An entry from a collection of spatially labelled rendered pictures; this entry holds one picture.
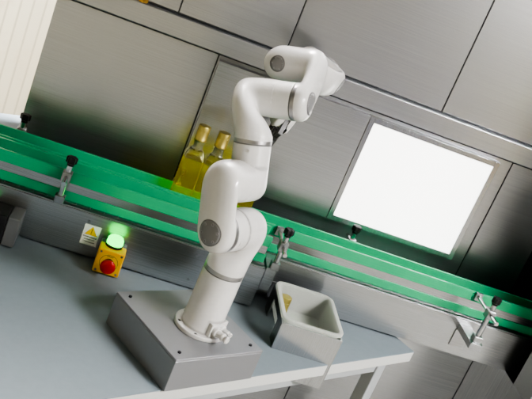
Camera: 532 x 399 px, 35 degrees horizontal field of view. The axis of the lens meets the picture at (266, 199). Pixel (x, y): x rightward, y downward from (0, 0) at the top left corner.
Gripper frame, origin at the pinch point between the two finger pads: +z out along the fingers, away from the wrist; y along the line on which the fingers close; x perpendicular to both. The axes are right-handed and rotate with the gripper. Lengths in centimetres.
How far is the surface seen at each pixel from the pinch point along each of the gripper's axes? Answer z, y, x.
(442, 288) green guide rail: 5, 4, 69
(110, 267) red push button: 45, 26, -19
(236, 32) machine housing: -17.6, -14.7, -22.4
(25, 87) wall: 104, -242, -67
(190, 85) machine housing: 2.5, -14.7, -24.0
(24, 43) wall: 82, -237, -80
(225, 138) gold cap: 5.3, 2.3, -10.2
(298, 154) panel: 0.3, -11.7, 13.0
